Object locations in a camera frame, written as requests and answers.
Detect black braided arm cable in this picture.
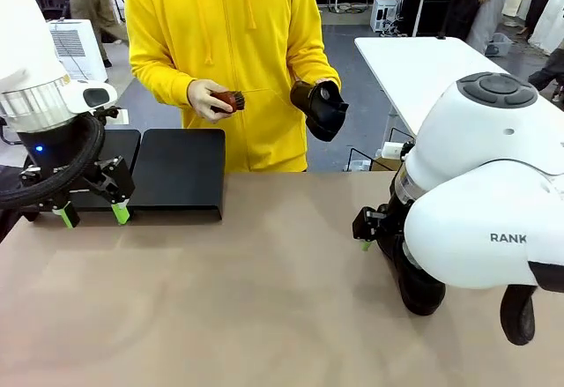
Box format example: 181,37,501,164
500,284,538,346
0,113,107,211

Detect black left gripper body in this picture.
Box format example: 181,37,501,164
17,113,107,176

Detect red wooden shoe brush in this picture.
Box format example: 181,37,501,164
210,89,248,115

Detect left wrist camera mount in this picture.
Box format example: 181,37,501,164
94,105,131,127

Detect black velcro strap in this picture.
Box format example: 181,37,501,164
528,260,564,294

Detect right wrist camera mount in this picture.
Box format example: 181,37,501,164
382,140,416,161

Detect person's right forearm yellow sleeve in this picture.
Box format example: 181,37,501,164
128,49,197,108

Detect white table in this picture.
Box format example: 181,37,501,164
354,36,564,141

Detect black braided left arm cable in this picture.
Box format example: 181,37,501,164
0,113,107,211

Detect white computer tower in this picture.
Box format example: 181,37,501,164
370,0,400,34

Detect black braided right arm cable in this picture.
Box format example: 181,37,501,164
500,284,538,346

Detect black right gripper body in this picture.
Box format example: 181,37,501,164
373,200,413,248

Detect walking person khaki trousers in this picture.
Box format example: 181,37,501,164
63,0,130,45

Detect thin black metal frame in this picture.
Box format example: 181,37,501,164
343,126,413,172

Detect grey plastic bin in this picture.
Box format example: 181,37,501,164
484,32,515,58

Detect white air purifier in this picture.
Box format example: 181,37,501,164
47,19,109,82

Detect black leather shoe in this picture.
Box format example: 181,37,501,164
289,78,351,143
378,236,447,316

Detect person in yellow hoodie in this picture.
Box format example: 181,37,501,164
124,0,341,173

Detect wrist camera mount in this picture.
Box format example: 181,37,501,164
94,105,131,127
382,140,416,161

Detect person's right hand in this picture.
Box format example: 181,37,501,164
187,78,235,122

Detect white paper shoe stuffing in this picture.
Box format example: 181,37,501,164
402,244,419,270

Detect person's left forearm yellow sleeve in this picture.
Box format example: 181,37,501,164
285,45,342,93

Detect black flat tray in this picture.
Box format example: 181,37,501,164
130,128,226,222

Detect crouching person in dark clothes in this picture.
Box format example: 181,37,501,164
525,47,564,102

